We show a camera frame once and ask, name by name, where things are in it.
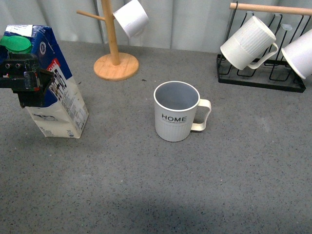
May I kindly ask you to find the cream ribbed hanging mug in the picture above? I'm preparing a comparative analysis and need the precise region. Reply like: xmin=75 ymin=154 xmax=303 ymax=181
xmin=220 ymin=16 xmax=279 ymax=70

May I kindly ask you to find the white mug black handle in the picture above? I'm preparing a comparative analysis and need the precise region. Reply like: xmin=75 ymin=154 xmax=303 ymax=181
xmin=281 ymin=30 xmax=312 ymax=79

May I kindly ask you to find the white mug on tree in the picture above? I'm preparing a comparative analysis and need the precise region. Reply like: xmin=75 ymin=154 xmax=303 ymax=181
xmin=113 ymin=0 xmax=149 ymax=38

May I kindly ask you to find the blue white milk carton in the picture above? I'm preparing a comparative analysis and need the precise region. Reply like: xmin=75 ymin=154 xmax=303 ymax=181
xmin=4 ymin=25 xmax=89 ymax=138

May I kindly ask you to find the wooden mug tree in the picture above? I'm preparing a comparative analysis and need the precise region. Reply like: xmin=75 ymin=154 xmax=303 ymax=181
xmin=77 ymin=0 xmax=139 ymax=81

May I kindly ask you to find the black wire mug rack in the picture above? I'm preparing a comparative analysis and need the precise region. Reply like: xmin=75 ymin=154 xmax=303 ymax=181
xmin=216 ymin=2 xmax=312 ymax=93

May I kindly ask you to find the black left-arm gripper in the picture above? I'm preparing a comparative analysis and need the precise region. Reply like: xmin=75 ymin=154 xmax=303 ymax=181
xmin=0 ymin=52 xmax=55 ymax=108

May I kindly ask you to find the cream HOME mug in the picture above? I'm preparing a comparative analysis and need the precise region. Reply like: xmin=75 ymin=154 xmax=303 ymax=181
xmin=154 ymin=81 xmax=212 ymax=142

